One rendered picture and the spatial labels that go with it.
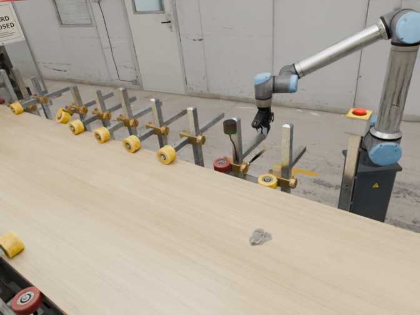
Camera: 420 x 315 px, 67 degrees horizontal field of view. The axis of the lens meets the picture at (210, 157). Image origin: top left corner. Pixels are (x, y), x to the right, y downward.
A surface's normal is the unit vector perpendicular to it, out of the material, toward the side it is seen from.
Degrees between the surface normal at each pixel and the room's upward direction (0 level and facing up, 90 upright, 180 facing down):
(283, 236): 0
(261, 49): 90
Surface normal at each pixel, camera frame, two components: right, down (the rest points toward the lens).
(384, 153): -0.22, 0.60
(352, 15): -0.50, 0.50
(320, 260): -0.10, -0.85
